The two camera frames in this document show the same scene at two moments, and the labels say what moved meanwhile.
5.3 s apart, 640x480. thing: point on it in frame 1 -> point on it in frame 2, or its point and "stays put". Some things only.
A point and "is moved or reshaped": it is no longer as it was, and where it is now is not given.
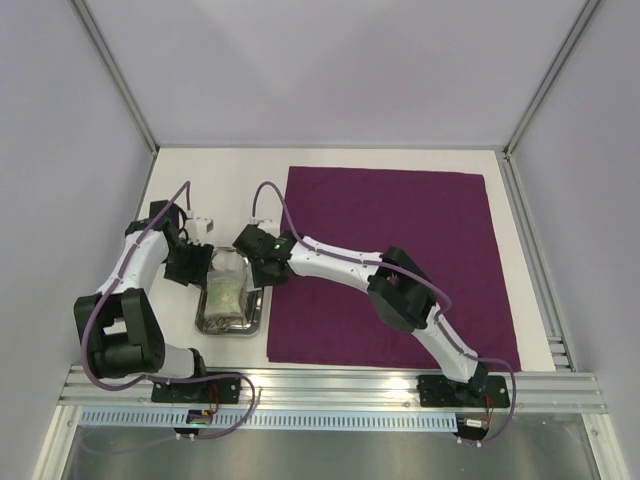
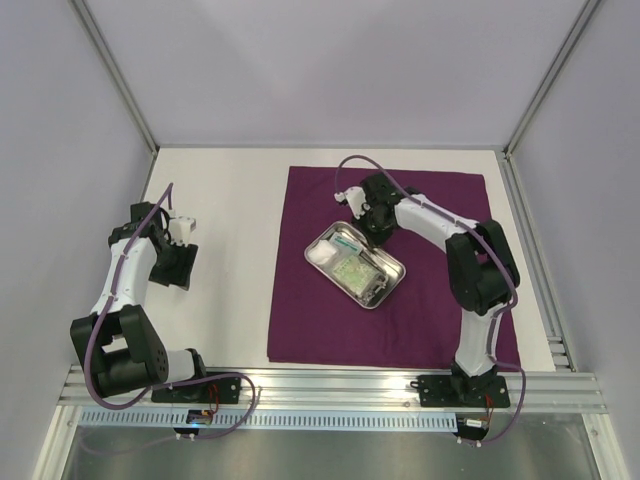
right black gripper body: [260, 270] -> [376, 232]
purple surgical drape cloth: [443, 225] stays put
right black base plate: [436, 390] stays put
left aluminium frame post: [92, 33] stays put
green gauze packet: [224, 290] is moved or reshaped
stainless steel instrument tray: [228, 303] is moved or reshaped
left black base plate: [208, 391] stays put
